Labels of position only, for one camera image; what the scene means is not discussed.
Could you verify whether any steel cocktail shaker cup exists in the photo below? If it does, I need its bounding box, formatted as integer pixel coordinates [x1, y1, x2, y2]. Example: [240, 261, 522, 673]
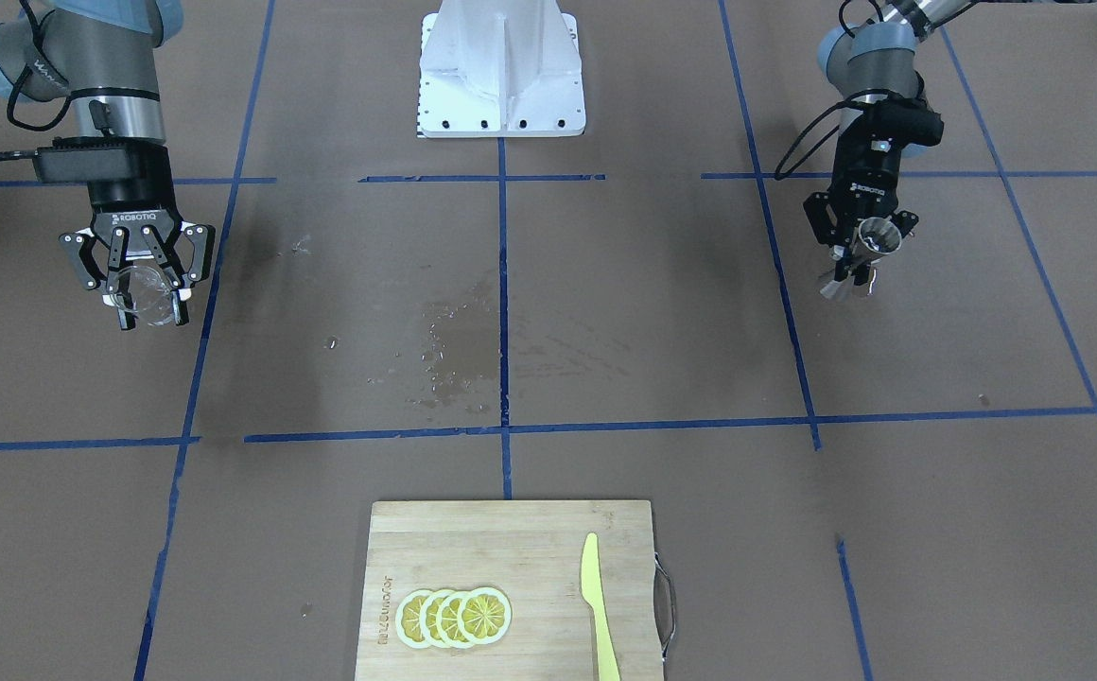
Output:
[818, 217, 903, 300]

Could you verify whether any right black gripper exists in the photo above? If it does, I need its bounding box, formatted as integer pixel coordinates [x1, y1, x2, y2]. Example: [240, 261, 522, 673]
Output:
[33, 137, 217, 331]

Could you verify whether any wooden cutting board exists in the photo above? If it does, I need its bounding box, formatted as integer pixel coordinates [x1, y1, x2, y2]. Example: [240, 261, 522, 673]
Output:
[355, 500, 665, 680]

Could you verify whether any yellow plastic knife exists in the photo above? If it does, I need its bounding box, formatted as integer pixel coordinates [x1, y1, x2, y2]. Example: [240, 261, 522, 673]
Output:
[580, 532, 621, 680]

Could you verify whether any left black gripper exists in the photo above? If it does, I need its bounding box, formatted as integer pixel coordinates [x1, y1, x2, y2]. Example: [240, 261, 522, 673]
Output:
[803, 99, 945, 260]

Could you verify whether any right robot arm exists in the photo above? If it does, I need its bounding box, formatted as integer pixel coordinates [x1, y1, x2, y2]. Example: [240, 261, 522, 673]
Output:
[0, 1, 216, 331]

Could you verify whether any lemon slice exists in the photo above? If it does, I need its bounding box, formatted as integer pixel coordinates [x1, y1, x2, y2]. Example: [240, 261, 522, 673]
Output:
[433, 591, 474, 650]
[418, 589, 453, 648]
[459, 586, 513, 645]
[396, 589, 431, 650]

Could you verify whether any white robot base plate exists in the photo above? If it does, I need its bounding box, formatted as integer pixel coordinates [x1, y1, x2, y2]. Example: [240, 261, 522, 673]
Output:
[416, 1, 587, 139]

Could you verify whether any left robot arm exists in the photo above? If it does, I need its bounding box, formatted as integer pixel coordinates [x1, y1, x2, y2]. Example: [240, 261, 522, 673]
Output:
[805, 1, 973, 268]

